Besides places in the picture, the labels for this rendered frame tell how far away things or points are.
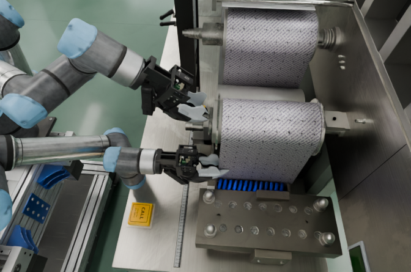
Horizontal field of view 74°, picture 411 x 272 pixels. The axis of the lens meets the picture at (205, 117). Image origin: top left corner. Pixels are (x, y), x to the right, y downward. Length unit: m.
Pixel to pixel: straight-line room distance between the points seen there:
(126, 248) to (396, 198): 0.75
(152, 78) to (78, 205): 1.38
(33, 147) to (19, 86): 0.27
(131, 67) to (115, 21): 2.79
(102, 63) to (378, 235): 0.63
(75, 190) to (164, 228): 1.04
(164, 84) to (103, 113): 1.86
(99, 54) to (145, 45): 2.39
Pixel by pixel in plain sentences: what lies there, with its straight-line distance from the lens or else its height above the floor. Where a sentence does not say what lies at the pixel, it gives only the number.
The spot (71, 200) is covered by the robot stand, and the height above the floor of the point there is 0.21.
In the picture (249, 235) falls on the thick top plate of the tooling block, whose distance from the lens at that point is 0.84.
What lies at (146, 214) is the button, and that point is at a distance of 0.98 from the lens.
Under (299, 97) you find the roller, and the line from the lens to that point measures 0.84.
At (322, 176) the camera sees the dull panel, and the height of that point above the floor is 1.05.
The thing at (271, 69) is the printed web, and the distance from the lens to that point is 0.83.
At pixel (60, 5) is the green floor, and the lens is 3.86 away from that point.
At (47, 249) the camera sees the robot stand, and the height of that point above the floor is 0.21.
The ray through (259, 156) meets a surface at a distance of 0.76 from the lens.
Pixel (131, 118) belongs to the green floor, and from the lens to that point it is 2.35.
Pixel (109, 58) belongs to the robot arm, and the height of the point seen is 1.48.
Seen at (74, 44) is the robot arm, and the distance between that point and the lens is 0.57.
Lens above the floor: 1.84
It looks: 55 degrees down
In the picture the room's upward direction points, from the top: straight up
